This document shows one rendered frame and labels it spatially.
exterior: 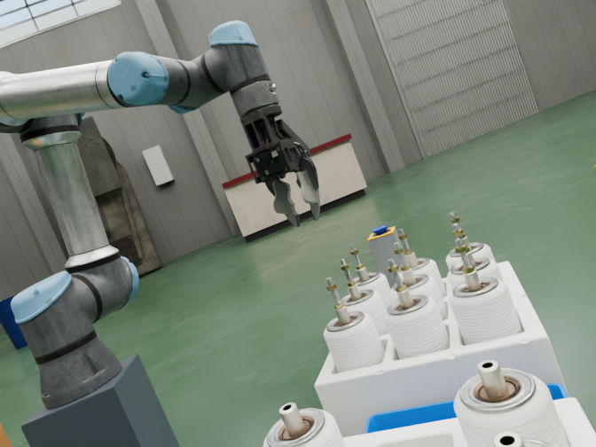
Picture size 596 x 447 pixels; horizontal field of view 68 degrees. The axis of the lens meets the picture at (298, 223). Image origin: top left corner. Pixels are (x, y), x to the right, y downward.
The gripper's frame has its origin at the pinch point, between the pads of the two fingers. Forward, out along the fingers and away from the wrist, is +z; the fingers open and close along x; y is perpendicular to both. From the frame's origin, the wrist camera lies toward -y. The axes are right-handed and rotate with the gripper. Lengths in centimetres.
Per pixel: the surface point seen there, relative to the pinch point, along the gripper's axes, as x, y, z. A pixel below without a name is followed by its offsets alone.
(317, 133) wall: -220, -720, -70
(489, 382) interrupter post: 25.0, 31.1, 19.6
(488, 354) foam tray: 22.9, 7.0, 29.2
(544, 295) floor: 34, -51, 46
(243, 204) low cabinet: -249, -418, -1
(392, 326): 8.9, 3.7, 22.9
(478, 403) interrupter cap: 23.5, 32.2, 21.0
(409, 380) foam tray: 9.7, 7.8, 30.8
